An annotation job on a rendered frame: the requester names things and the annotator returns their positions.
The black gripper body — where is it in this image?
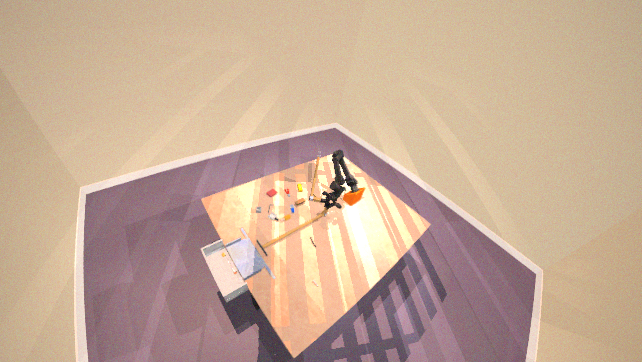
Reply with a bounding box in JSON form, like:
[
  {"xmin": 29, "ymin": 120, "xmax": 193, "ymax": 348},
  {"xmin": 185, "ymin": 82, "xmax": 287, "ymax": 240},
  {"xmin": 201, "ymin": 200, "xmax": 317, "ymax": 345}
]
[{"xmin": 322, "ymin": 191, "xmax": 342, "ymax": 209}]

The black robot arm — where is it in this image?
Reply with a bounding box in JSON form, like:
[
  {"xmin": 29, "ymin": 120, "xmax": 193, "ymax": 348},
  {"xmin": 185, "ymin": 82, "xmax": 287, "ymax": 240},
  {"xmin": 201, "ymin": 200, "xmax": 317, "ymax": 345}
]
[{"xmin": 326, "ymin": 149, "xmax": 360, "ymax": 201}]

